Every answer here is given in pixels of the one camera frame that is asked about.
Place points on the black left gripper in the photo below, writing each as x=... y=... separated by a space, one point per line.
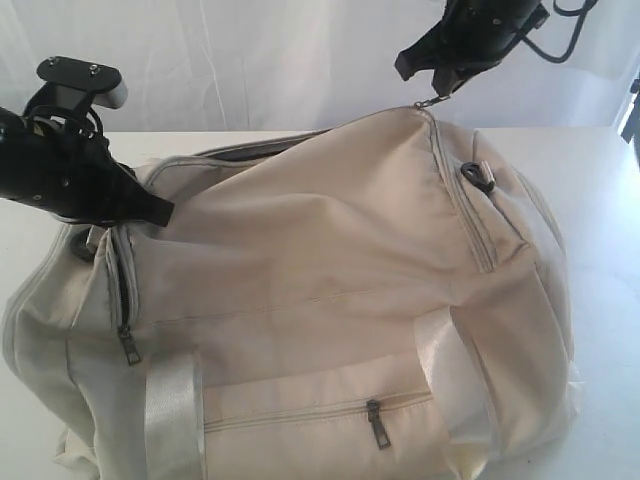
x=74 y=177

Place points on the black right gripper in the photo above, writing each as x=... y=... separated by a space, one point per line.
x=472 y=35

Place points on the white backdrop curtain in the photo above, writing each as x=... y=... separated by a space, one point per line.
x=304 y=65

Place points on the dark stand at right edge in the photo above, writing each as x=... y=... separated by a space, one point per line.
x=631 y=126

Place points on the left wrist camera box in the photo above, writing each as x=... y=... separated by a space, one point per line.
x=77 y=85

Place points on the beige duffel bag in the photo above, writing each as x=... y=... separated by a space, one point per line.
x=384 y=300

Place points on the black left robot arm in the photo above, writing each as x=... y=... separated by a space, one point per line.
x=86 y=125

